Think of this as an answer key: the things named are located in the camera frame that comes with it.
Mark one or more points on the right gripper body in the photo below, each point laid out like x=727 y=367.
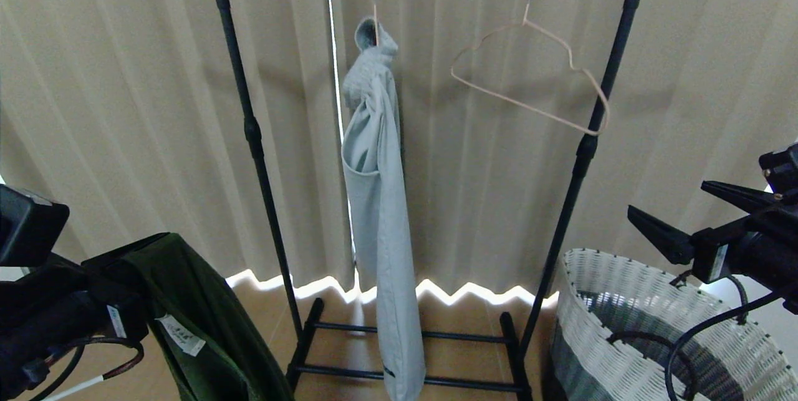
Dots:
x=754 y=248

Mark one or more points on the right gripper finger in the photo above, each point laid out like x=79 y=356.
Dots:
x=667 y=242
x=748 y=200

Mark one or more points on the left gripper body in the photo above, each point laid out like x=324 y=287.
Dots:
x=62 y=314

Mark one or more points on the green garment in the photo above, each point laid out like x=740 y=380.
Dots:
x=199 y=301

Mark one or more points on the pink clothes hanger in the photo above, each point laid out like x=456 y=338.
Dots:
x=375 y=2
x=548 y=32

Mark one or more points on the pale grey shorts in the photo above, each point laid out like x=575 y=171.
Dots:
x=380 y=214

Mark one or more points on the white laundry basket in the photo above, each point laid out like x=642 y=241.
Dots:
x=592 y=326

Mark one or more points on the beige curtain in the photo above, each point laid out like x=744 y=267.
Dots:
x=124 y=77

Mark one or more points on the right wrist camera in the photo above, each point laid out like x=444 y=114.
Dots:
x=782 y=170

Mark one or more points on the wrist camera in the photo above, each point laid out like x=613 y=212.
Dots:
x=28 y=226
x=782 y=170

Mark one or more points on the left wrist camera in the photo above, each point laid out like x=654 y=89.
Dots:
x=28 y=226

